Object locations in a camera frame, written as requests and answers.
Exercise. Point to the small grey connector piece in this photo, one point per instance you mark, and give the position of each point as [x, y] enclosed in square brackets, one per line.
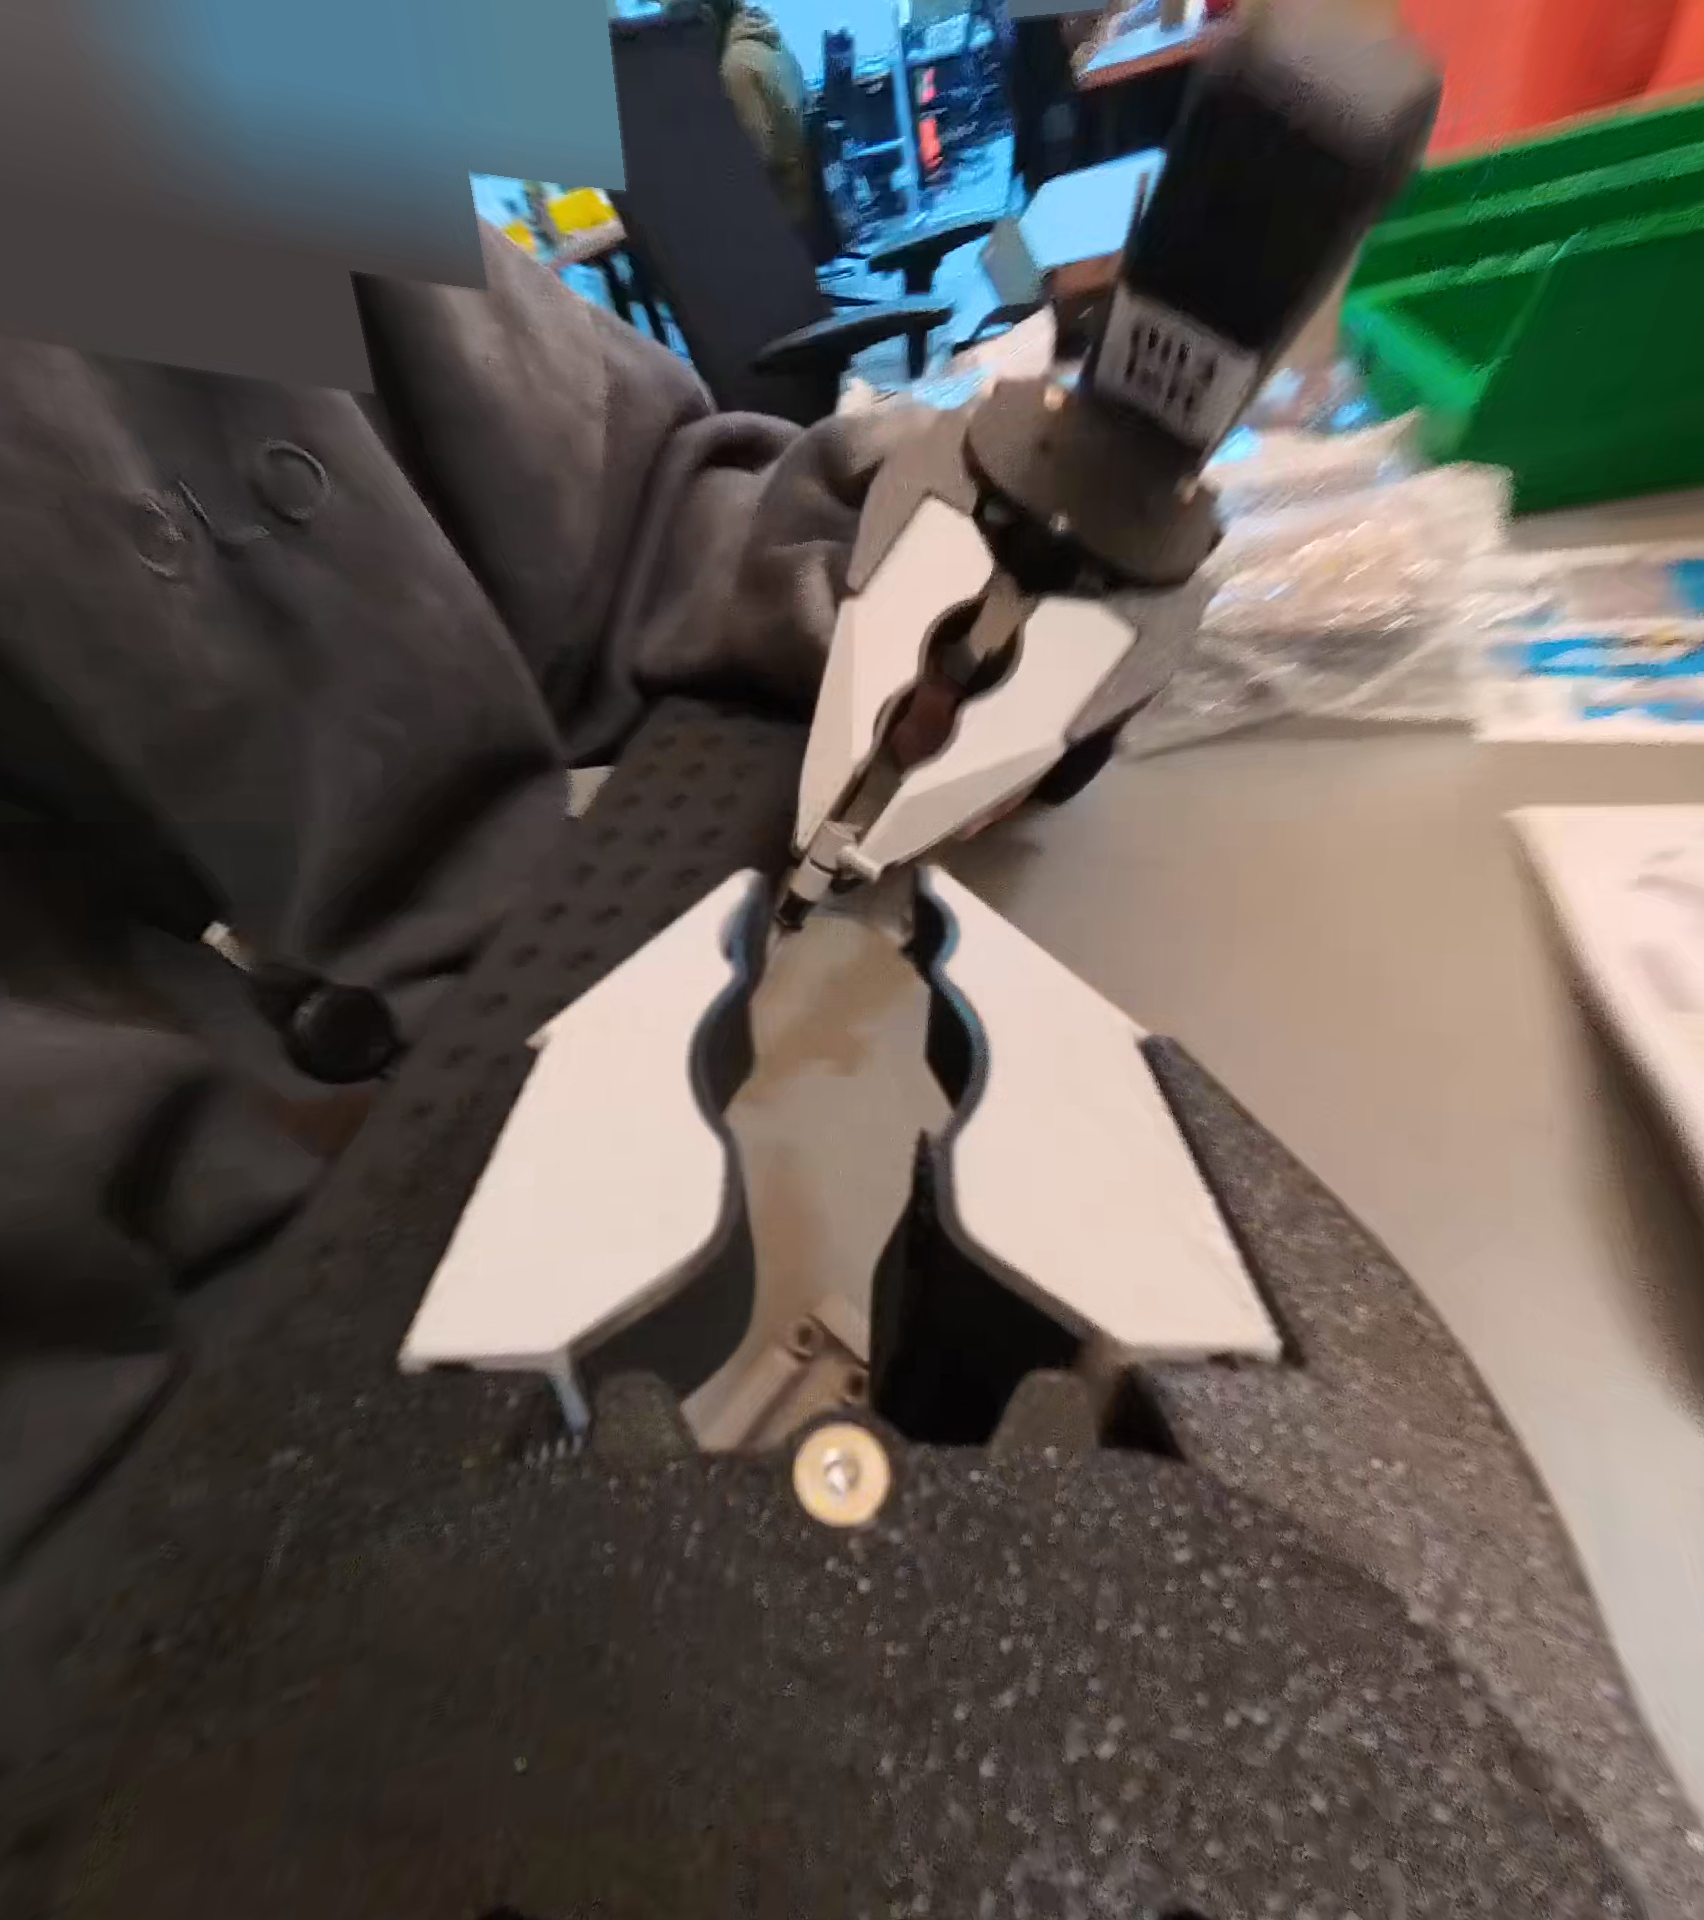
[844, 853]

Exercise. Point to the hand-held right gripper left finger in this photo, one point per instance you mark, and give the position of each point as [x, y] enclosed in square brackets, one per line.
[596, 1200]

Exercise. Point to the grey panel with holes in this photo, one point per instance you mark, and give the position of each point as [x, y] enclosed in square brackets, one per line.
[777, 1380]

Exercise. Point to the blue sticker sheet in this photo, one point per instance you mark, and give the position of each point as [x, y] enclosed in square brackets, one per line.
[1647, 644]

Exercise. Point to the black office chair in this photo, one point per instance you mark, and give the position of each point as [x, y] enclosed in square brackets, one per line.
[732, 225]

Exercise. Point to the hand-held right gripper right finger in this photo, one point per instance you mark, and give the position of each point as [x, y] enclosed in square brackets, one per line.
[1107, 1200]

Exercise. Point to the orange plastic case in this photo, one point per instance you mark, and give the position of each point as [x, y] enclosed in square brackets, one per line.
[1586, 60]

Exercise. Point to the green plastic bins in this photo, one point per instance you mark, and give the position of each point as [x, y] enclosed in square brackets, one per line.
[1616, 301]

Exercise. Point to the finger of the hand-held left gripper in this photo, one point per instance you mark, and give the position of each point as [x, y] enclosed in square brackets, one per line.
[1033, 674]
[891, 631]

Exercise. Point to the person's grey sweater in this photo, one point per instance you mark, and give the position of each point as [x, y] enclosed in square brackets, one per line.
[267, 674]

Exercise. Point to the white instruction booklet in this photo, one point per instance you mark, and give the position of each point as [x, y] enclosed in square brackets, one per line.
[1693, 1051]

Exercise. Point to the crumpled clear plastic wrap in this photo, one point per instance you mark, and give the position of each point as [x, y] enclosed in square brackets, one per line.
[1333, 600]

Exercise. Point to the grey desk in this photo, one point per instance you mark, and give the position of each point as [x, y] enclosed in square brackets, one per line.
[1317, 974]

